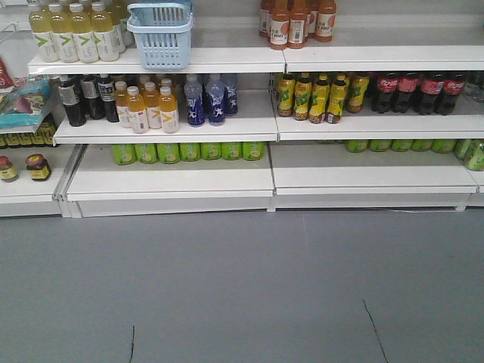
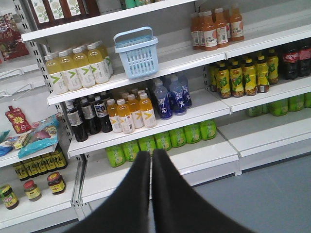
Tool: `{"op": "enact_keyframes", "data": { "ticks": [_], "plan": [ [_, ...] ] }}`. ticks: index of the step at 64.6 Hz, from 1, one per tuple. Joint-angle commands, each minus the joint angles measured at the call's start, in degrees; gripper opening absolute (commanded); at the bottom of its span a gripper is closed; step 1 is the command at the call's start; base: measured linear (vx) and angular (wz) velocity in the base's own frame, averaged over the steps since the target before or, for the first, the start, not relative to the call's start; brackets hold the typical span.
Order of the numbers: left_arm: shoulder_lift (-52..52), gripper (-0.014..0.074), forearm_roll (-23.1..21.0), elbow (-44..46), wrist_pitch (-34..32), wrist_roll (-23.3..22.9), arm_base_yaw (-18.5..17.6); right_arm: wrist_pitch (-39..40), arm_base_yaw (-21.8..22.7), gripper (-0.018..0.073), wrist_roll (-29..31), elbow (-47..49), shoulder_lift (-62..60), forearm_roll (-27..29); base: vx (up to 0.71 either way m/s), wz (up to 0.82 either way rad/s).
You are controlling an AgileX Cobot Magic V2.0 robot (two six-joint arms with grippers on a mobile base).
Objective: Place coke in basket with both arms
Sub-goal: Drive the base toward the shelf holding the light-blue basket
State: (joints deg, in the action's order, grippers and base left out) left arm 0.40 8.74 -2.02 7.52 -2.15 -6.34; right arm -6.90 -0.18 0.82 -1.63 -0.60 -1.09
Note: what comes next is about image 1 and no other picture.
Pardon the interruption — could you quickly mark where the light blue plastic basket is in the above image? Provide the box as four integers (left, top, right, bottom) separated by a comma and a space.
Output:
127, 1, 194, 70

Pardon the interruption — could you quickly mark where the green tea bottle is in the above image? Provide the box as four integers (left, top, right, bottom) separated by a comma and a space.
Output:
112, 144, 136, 166
135, 144, 158, 164
157, 143, 181, 164
242, 141, 265, 161
200, 142, 222, 160
179, 142, 201, 162
221, 141, 242, 160

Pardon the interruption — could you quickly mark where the blue sports drink bottle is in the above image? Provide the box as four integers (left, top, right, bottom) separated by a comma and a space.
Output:
222, 73, 238, 116
206, 73, 225, 126
185, 73, 205, 127

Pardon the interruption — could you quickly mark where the orange vitamin drink bottle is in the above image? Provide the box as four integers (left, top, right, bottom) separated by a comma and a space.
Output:
114, 81, 131, 129
143, 82, 162, 129
159, 86, 179, 134
127, 86, 149, 134

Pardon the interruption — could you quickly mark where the yellow lemon tea bottle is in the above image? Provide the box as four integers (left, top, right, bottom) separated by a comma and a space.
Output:
309, 73, 330, 124
326, 73, 346, 124
293, 73, 312, 121
277, 73, 296, 117
346, 72, 370, 113

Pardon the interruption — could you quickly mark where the white metal shelf unit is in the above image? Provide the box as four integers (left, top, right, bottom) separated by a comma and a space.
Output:
1, 16, 483, 218

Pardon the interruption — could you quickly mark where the dark soy sauce bottle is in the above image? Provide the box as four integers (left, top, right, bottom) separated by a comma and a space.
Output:
98, 73, 119, 123
81, 75, 105, 119
58, 75, 86, 127

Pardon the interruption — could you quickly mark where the plastic cola bottle red label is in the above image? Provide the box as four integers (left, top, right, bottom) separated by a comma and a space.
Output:
371, 72, 399, 113
392, 72, 420, 113
435, 71, 467, 116
416, 71, 445, 115

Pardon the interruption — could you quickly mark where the orange C100 juice bottle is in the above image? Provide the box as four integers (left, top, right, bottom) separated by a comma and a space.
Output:
287, 0, 308, 49
270, 0, 290, 50
315, 0, 337, 42

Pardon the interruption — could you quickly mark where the pale green drink bottle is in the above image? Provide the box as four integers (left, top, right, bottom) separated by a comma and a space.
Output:
91, 2, 119, 62
28, 3, 60, 62
48, 3, 79, 63
70, 3, 99, 64

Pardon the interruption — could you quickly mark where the sauce jar red lid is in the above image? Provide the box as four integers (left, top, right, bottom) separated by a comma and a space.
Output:
0, 156, 18, 182
25, 154, 51, 182

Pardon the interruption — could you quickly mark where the teal snack bag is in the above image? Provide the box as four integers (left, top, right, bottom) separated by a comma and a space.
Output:
1, 76, 52, 130

